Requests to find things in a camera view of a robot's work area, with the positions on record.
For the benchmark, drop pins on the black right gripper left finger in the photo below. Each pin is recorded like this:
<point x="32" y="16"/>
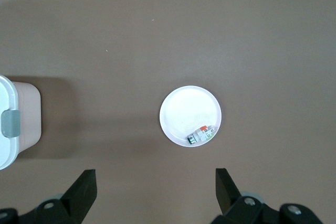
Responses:
<point x="73" y="205"/>

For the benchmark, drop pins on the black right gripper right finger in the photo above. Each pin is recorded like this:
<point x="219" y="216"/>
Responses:
<point x="236" y="211"/>

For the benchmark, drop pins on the white lidded storage box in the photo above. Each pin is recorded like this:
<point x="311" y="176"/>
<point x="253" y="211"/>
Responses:
<point x="26" y="116"/>

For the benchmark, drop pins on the pale pink round plate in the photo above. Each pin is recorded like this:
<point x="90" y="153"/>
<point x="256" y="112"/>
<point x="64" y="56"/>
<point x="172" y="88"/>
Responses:
<point x="189" y="111"/>

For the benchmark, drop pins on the brown table cover mat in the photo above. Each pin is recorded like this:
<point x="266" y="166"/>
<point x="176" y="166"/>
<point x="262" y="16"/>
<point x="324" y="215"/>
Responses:
<point x="105" y="24"/>

